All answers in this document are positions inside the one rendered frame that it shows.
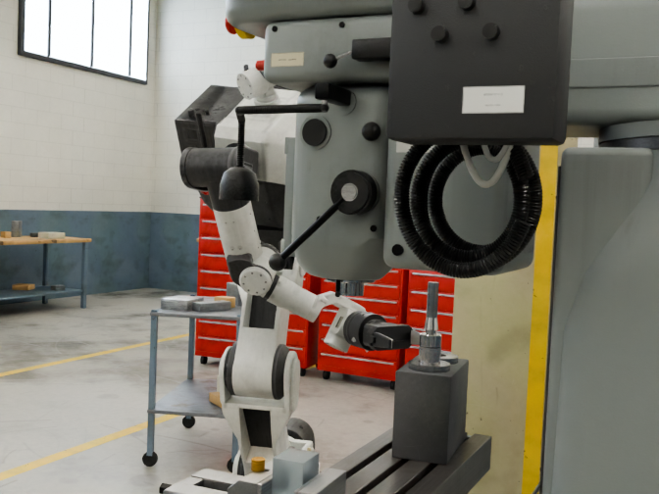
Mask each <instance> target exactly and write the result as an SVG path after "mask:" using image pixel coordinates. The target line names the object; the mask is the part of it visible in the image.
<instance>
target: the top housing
mask: <svg viewBox="0 0 659 494"><path fill-rule="evenodd" d="M390 14H392V0H226V17H227V20H228V22H229V23H230V24H231V25H232V26H234V27H235V28H237V29H240V30H242V31H245V32H247V33H250V34H252V35H255V36H257V37H260V38H262V39H265V37H266V28H267V26H268V25H269V24H270V23H274V22H289V21H304V20H317V19H332V18H347V17H362V16H375V15H390Z"/></svg>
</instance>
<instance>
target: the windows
mask: <svg viewBox="0 0 659 494"><path fill-rule="evenodd" d="M149 16H150V0H19V15H18V55H21V56H25V57H29V58H32V59H36V60H41V61H45V62H49V63H53V64H58V65H62V66H66V67H70V68H74V69H79V70H83V71H87V72H91V73H95V74H102V75H106V76H110V77H114V78H119V79H123V80H127V81H131V82H135V83H140V84H144V85H146V84H147V80H148V48H149Z"/></svg>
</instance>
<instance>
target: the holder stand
mask: <svg viewBox="0 0 659 494"><path fill-rule="evenodd" d="M468 371H469V360H467V359H458V356H457V355H455V354H451V353H445V352H441V356H440V364H439V365H425V364H421V363H419V355H418V356H417V357H415V358H414V359H413V360H410V361H409V362H408V363H407V364H406V365H404V366H403V367H401V368H400V369H399V370H397V371H396V372H395V390H394V411H393V431H392V452H391V456H392V457H393V458H400V459H406V460H413V461H420V462H427V463H434V464H440V465H447V464H448V462H449V461H450V459H451V458H452V456H453V455H454V453H455V452H456V450H457V449H458V447H459V446H460V444H461V443H462V441H463V440H464V438H465V427H466V409H467V390H468Z"/></svg>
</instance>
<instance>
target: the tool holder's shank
mask: <svg viewBox="0 0 659 494"><path fill-rule="evenodd" d="M438 287H439V282H433V281H429V282H428V297H427V316H426V321H425V326H424V329H425V330H426V334H436V331H437V330H438V322H437V307H438Z"/></svg>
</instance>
